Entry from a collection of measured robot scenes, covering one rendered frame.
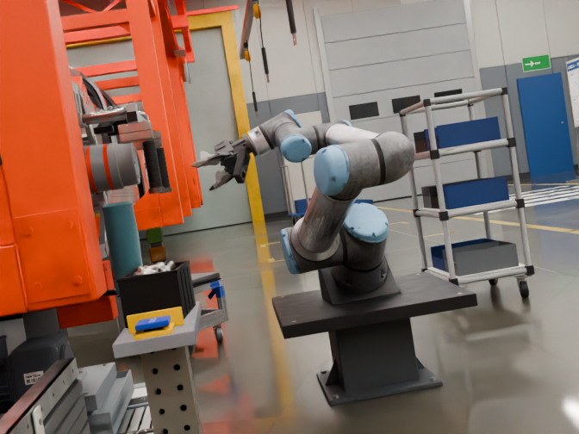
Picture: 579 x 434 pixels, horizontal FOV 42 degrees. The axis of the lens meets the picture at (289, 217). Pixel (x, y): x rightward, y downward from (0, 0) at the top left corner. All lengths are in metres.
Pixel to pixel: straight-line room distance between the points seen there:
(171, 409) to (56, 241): 0.46
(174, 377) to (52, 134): 0.62
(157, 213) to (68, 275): 4.21
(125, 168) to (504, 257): 2.06
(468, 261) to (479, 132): 0.61
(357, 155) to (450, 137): 1.87
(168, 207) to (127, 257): 3.83
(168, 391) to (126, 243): 0.56
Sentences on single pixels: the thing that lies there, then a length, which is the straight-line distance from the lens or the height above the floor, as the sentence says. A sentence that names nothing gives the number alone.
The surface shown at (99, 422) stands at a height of 0.14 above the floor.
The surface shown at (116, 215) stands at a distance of 2.14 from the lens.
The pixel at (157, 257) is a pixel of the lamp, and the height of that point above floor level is 0.58.
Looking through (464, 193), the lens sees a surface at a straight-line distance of 3.62.
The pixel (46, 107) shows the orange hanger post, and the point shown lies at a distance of 1.81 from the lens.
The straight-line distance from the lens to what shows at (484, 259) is 3.67.
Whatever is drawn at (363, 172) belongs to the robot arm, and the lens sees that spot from 1.76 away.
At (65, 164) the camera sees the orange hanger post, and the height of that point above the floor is 0.84.
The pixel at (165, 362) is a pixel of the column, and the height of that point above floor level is 0.36.
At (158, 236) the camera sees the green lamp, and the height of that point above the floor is 0.64.
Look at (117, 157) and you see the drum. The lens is 2.25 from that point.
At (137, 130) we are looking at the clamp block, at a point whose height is 0.93.
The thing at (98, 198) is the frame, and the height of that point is 0.77.
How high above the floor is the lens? 0.73
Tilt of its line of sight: 3 degrees down
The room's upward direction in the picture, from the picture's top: 9 degrees counter-clockwise
